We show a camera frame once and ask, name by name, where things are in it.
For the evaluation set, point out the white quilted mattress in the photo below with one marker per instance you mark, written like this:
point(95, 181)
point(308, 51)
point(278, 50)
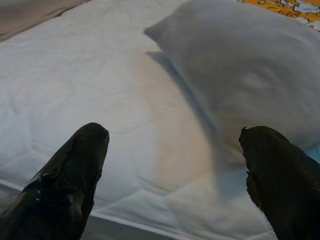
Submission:
point(75, 75)

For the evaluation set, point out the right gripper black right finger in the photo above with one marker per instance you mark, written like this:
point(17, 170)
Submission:
point(287, 187)

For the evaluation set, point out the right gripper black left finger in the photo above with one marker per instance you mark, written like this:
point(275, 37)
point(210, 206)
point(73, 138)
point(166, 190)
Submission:
point(62, 187)

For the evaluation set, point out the grey plush pillow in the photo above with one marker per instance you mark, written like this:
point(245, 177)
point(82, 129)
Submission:
point(237, 62)

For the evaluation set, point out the yellow cartoon egg quilt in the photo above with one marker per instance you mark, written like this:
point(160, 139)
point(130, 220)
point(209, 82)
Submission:
point(295, 10)

